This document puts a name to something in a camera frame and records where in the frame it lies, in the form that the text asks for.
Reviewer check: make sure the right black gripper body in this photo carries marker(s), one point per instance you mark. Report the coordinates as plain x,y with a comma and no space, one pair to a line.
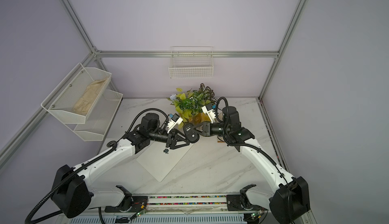
209,126

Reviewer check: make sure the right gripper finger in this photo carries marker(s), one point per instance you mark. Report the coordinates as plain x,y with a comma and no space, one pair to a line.
199,126
198,132

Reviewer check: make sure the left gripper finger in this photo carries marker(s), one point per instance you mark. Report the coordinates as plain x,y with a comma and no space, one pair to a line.
181,137
178,144

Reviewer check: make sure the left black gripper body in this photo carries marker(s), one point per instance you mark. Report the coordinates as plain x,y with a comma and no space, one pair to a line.
169,137

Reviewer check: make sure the white laptop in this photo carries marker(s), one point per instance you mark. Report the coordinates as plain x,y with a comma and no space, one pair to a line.
157,163

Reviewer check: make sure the black wireless mouse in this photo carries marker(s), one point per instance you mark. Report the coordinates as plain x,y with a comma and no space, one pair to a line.
190,134

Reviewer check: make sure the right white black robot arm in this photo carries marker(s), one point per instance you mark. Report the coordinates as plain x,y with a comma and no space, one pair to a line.
289,197

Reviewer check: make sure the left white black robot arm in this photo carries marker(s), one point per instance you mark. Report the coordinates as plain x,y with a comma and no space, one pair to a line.
74,189

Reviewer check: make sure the yellow glass cup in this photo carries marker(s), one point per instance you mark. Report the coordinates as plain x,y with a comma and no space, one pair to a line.
202,117

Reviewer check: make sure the potted green plant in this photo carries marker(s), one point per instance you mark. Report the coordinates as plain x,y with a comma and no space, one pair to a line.
188,104

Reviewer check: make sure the beige glove in basket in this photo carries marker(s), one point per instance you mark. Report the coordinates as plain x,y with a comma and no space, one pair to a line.
84,104

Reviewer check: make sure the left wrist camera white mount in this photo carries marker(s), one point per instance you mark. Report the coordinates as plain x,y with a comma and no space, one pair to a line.
174,120

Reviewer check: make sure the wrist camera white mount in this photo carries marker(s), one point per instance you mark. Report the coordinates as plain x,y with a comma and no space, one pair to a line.
208,109
174,120

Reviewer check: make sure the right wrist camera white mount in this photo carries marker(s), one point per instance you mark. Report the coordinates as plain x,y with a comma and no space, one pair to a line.
208,109

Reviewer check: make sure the aluminium front rail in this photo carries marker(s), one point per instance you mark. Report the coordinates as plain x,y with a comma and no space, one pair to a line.
176,209

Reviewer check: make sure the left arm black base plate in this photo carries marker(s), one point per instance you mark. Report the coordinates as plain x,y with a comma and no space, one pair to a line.
133,205

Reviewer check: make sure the white wire wall basket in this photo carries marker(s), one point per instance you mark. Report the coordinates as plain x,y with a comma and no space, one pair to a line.
191,62

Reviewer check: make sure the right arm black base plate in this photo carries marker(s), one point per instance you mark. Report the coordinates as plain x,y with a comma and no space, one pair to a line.
238,203

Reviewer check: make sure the white two-tier wall basket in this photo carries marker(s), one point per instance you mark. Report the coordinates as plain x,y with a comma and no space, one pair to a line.
60,102

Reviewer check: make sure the aluminium frame profiles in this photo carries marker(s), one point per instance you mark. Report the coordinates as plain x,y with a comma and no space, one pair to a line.
9,152

